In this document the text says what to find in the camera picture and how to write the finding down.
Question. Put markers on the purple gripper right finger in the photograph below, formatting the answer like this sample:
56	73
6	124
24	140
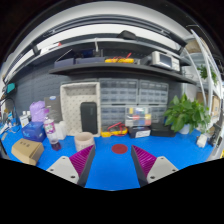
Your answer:
150	168

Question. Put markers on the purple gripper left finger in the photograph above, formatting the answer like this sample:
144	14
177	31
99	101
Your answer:
75	168

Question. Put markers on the beige ribbed cup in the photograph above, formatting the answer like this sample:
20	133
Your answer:
83	140

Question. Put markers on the red round marker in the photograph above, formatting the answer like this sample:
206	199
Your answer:
119	149

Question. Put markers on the blue table mat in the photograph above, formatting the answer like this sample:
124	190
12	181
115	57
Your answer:
110	171

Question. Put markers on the black labelled box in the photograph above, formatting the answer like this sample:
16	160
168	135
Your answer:
139	131

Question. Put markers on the white translucent container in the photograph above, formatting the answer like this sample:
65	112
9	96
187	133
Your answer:
61	130

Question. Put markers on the brown cardboard box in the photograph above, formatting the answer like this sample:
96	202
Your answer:
27	151

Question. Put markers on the plastic bottle with purple liquid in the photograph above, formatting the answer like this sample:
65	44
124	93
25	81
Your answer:
50	130

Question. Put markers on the clear box with colourful parts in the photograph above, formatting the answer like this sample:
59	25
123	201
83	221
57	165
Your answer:
137	116

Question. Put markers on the black rectangular device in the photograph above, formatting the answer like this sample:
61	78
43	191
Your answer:
89	117

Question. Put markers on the blue tissue box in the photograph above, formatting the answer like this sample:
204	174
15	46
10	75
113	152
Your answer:
34	131

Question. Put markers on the small white adapter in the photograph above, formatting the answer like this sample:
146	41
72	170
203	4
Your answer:
202	140

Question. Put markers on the green potted plant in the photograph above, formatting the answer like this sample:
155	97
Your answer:
182	111

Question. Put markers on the grey drawer organizer cabinet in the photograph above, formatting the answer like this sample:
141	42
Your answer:
118	94

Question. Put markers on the grey oscilloscope instrument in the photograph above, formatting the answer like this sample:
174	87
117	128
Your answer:
163	60

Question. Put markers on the yellow multimeter on shelf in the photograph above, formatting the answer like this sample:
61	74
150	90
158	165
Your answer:
119	59

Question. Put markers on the red and yellow cable tool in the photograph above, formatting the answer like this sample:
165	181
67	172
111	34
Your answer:
118	129

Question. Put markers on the dark wall shelf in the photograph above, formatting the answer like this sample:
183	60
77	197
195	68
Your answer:
129	69

